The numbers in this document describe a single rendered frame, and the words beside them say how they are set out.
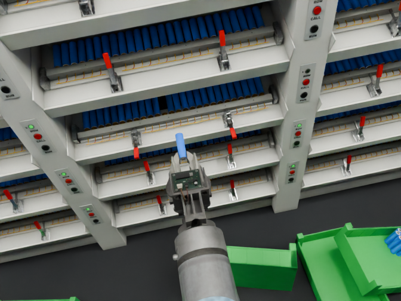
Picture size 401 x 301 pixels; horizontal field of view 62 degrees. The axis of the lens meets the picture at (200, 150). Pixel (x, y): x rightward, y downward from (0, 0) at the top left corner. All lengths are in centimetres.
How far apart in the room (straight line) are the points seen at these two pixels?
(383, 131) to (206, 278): 89
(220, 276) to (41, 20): 59
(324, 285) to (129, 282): 69
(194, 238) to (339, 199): 98
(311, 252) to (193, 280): 82
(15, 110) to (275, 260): 82
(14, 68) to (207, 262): 56
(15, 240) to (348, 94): 124
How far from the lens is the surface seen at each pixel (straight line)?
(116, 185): 112
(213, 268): 56
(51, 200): 119
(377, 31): 98
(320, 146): 117
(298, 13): 81
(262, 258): 109
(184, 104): 96
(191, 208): 62
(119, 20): 74
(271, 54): 86
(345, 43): 93
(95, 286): 137
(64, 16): 76
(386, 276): 129
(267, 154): 112
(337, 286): 130
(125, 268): 136
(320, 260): 132
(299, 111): 98
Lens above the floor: 119
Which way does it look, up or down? 48 degrees down
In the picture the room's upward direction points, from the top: 10 degrees counter-clockwise
